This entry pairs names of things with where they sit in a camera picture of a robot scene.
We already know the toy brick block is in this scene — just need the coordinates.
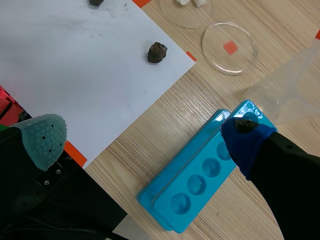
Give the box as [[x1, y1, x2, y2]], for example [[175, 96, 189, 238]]
[[0, 85, 33, 131]]

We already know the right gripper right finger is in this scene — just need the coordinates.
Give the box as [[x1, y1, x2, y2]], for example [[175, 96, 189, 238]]
[[220, 116, 320, 240]]

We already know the clear plastic beaker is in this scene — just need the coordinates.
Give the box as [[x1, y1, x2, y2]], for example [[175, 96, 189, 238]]
[[243, 39, 320, 126]]

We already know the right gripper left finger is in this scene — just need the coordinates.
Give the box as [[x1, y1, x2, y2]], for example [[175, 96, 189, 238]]
[[0, 113, 129, 240]]

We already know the turquoise rack with round holes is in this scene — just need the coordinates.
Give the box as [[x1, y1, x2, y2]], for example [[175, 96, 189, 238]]
[[136, 99, 278, 234]]

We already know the clear glass dish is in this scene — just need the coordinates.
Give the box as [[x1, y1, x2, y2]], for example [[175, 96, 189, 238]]
[[158, 0, 216, 29], [201, 22, 259, 76]]

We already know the white sheet of paper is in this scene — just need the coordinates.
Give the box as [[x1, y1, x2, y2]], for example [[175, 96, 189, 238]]
[[0, 0, 196, 169]]

